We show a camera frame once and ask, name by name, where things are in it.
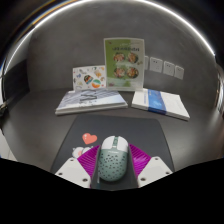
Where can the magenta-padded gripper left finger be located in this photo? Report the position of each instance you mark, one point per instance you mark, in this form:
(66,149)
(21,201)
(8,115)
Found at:
(74,171)

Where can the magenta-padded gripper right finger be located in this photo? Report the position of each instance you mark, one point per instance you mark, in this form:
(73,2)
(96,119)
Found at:
(154,170)

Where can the green and white perforated mouse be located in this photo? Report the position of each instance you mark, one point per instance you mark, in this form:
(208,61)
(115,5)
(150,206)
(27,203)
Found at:
(112,160)

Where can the dark mouse pad with heart print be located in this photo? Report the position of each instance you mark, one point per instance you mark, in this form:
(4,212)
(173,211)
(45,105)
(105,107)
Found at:
(133,131)

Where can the white book with blue band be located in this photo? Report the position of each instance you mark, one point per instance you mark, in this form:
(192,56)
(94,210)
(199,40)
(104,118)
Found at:
(160,103)

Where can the grey striped magazine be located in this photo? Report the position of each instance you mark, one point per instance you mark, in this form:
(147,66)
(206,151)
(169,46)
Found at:
(90,100)

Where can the small sticker sign stand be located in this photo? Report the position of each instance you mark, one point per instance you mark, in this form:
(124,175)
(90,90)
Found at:
(88,78)

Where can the green menu sign stand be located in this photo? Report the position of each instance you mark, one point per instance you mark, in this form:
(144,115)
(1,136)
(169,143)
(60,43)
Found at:
(124,63)

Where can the white wall socket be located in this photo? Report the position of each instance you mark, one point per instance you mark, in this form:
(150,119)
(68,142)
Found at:
(146,63)
(179,72)
(169,68)
(156,64)

